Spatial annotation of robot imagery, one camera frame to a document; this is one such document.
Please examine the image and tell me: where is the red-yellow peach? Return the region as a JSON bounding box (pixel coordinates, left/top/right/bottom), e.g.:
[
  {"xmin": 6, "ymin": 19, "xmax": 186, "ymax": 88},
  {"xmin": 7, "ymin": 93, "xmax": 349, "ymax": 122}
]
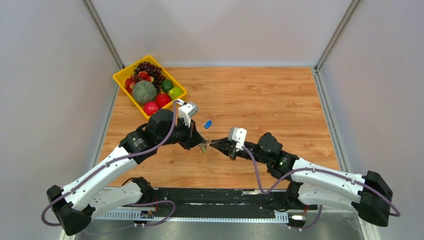
[{"xmin": 145, "ymin": 75, "xmax": 155, "ymax": 83}]

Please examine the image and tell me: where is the silver key with blue tag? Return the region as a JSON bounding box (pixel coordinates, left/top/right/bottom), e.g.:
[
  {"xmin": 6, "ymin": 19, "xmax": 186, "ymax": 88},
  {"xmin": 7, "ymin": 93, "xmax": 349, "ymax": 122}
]
[{"xmin": 203, "ymin": 119, "xmax": 213, "ymax": 129}]

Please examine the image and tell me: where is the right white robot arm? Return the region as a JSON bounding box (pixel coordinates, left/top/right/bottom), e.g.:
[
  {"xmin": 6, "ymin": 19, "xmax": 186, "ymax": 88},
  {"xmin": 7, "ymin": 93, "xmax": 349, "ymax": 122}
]
[{"xmin": 209, "ymin": 129, "xmax": 400, "ymax": 227}]

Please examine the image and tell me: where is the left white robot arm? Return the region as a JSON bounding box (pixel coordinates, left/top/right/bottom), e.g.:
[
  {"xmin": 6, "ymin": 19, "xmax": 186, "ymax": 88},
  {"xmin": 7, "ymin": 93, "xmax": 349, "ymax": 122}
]
[{"xmin": 46, "ymin": 102, "xmax": 205, "ymax": 236}]

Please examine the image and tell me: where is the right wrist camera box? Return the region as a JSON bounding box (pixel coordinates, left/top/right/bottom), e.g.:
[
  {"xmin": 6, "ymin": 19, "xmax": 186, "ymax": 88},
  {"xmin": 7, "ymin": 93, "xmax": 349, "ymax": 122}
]
[{"xmin": 227, "ymin": 127, "xmax": 247, "ymax": 147}]

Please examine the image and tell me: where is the green netted melon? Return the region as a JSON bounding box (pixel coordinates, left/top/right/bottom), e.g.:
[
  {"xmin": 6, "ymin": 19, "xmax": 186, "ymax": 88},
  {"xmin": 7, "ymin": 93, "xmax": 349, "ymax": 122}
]
[{"xmin": 132, "ymin": 80, "xmax": 158, "ymax": 105}]

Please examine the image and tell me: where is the dark green lime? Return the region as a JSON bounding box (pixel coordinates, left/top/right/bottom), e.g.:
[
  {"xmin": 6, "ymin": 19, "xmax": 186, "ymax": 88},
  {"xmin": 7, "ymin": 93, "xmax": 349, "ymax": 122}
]
[{"xmin": 160, "ymin": 79, "xmax": 174, "ymax": 93}]

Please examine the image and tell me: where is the right aluminium frame post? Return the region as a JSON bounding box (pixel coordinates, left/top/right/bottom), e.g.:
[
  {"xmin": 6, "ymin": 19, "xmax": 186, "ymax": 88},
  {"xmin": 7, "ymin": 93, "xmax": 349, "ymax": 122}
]
[{"xmin": 314, "ymin": 0, "xmax": 362, "ymax": 73}]

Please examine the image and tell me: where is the yellow plastic fruit tray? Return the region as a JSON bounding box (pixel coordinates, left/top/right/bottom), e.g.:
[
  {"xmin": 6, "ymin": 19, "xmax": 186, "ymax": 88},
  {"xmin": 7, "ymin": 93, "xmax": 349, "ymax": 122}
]
[{"xmin": 113, "ymin": 55, "xmax": 188, "ymax": 119}]

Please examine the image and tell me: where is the aluminium frame post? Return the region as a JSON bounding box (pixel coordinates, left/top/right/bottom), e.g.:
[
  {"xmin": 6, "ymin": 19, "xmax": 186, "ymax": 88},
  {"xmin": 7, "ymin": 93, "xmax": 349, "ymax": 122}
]
[
  {"xmin": 82, "ymin": 0, "xmax": 125, "ymax": 69},
  {"xmin": 314, "ymin": 0, "xmax": 362, "ymax": 73}
]

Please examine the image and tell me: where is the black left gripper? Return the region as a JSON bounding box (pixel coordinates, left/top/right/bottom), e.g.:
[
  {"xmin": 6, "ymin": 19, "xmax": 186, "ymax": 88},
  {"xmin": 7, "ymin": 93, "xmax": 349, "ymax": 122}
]
[{"xmin": 156, "ymin": 117, "xmax": 206, "ymax": 151}]

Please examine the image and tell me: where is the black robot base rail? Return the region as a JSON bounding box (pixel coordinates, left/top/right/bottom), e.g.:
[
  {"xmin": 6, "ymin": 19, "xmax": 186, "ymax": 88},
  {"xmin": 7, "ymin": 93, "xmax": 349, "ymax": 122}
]
[{"xmin": 138, "ymin": 187, "xmax": 305, "ymax": 219}]

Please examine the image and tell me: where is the silver keyring bunch with keys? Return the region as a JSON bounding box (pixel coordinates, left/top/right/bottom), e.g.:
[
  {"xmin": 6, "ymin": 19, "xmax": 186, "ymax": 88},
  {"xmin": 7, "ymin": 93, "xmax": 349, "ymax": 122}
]
[{"xmin": 198, "ymin": 139, "xmax": 212, "ymax": 154}]

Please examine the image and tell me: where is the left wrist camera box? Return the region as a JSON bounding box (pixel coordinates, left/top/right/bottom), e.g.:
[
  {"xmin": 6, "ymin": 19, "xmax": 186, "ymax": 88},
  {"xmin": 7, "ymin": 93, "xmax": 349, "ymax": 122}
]
[{"xmin": 176, "ymin": 98, "xmax": 199, "ymax": 127}]

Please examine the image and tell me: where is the left aluminium frame post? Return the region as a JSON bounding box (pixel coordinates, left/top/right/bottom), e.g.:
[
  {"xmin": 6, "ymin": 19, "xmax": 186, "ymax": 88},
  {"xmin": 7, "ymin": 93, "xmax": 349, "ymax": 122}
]
[{"xmin": 82, "ymin": 0, "xmax": 125, "ymax": 69}]

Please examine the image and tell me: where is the dark purple grape bunch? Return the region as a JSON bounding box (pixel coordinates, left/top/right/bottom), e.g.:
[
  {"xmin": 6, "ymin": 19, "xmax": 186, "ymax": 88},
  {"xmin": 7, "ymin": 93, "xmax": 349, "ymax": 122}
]
[{"xmin": 133, "ymin": 61, "xmax": 166, "ymax": 93}]

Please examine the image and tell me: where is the red apple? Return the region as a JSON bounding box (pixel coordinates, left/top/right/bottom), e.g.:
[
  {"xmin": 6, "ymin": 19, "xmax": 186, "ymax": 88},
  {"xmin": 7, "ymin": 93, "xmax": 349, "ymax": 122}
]
[
  {"xmin": 155, "ymin": 93, "xmax": 172, "ymax": 108},
  {"xmin": 143, "ymin": 101, "xmax": 160, "ymax": 116}
]

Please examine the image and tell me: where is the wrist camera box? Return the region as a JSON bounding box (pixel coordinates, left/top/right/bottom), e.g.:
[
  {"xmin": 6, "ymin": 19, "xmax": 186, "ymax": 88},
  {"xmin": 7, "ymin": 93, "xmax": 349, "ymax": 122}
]
[
  {"xmin": 227, "ymin": 127, "xmax": 247, "ymax": 147},
  {"xmin": 176, "ymin": 98, "xmax": 199, "ymax": 127}
]

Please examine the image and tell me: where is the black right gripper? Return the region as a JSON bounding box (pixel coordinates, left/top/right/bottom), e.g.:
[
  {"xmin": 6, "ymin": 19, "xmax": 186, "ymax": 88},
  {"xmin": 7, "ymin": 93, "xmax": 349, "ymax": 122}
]
[{"xmin": 210, "ymin": 137, "xmax": 270, "ymax": 166}]

